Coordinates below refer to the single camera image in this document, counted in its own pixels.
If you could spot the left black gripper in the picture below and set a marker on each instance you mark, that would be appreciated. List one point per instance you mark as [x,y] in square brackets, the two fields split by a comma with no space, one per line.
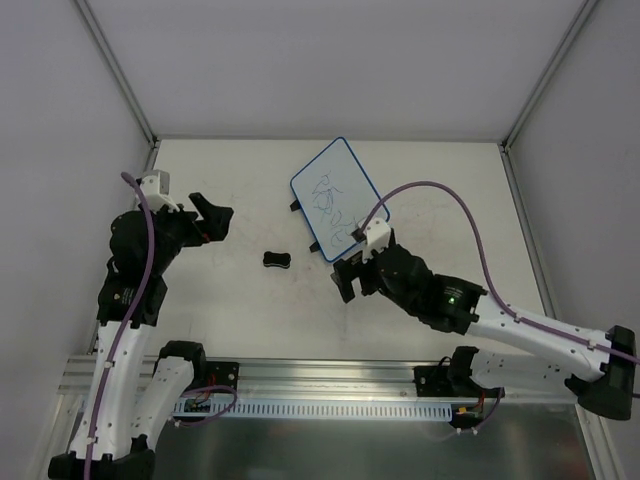
[185,226]

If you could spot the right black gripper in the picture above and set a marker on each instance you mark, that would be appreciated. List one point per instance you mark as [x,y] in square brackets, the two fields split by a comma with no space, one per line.
[364,275]

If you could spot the black whiteboard eraser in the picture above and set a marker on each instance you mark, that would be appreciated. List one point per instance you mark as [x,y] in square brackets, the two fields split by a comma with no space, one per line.
[280,260]

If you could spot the blue framed whiteboard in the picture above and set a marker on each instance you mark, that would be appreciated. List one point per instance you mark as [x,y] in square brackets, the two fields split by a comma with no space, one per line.
[335,195]

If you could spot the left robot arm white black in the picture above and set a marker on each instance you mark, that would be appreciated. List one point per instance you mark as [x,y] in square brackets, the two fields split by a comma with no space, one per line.
[120,427]

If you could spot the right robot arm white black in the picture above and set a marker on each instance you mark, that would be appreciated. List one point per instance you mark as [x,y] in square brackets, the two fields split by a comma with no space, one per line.
[597,367]

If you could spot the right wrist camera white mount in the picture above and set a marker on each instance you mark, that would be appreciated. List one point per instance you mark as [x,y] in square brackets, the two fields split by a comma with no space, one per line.
[374,237]

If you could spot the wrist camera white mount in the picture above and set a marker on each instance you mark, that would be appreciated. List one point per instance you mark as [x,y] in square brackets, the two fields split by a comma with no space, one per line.
[374,237]
[154,187]

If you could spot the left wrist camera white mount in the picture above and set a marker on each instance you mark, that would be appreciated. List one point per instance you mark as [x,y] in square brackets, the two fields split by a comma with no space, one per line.
[154,187]

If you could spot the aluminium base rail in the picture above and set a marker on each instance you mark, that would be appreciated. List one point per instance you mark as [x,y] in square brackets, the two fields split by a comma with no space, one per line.
[309,380]

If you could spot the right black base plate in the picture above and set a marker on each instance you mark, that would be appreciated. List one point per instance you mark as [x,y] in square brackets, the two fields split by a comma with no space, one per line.
[431,381]

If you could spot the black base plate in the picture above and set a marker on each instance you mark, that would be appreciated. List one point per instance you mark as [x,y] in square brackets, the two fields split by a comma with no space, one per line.
[222,373]
[431,381]

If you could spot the white slotted cable duct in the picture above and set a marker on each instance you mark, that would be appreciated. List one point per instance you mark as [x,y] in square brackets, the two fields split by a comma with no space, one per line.
[345,409]

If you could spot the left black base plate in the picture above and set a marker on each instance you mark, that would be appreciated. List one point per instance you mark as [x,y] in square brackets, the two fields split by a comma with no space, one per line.
[222,373]

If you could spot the left aluminium frame post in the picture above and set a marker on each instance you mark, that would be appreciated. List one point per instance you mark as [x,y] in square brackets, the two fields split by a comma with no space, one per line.
[100,40]

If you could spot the aluminium frame post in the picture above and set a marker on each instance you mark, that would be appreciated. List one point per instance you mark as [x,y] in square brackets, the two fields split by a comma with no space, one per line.
[570,36]
[100,40]

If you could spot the right aluminium frame post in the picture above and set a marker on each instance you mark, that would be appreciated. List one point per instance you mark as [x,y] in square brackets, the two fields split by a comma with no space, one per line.
[570,36]

